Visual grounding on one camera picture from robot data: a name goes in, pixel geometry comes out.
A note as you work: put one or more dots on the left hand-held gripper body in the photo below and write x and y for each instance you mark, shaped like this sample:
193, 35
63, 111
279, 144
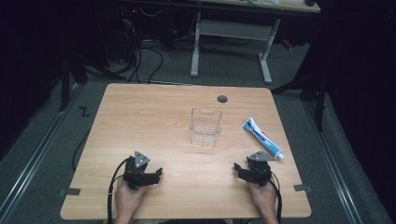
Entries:
134, 178

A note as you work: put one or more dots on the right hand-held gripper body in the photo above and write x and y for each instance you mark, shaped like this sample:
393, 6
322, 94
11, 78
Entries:
261, 172

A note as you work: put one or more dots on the person's left hand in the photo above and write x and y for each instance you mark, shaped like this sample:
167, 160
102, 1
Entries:
128, 199

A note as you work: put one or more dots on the blue white toothpaste tube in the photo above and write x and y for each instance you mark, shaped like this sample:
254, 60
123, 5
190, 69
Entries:
262, 139

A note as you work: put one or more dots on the grey tape piece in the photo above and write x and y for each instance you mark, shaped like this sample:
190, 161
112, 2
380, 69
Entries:
302, 188
70, 192

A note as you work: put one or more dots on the clear plastic container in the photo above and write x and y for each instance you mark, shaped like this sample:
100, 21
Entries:
205, 127

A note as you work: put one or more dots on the grey table grommet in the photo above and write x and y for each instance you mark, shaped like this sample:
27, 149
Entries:
222, 99

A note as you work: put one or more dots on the dark metal stand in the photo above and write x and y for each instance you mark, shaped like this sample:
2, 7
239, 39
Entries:
67, 81
314, 93

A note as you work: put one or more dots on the dark computer tower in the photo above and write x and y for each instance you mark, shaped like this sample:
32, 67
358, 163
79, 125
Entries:
130, 31

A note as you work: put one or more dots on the metal floor rail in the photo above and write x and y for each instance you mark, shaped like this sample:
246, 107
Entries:
34, 158
333, 165

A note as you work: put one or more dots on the white desk frame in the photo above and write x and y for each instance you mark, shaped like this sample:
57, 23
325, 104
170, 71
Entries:
236, 31

